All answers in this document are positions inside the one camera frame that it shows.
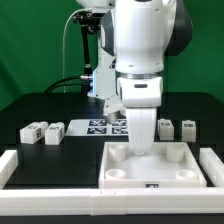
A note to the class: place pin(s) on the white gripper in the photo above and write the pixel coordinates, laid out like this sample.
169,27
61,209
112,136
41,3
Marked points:
139,101

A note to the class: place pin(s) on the white square table top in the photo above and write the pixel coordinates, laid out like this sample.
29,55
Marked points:
167,165

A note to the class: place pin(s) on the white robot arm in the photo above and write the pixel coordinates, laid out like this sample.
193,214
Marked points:
134,36

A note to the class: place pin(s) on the white sheet with markers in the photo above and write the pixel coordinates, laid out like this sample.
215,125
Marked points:
96,127

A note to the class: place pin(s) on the black camera on stand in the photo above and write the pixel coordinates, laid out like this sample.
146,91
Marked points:
89,24

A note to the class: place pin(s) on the white U-shaped obstacle frame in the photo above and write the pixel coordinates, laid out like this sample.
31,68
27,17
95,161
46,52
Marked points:
42,202

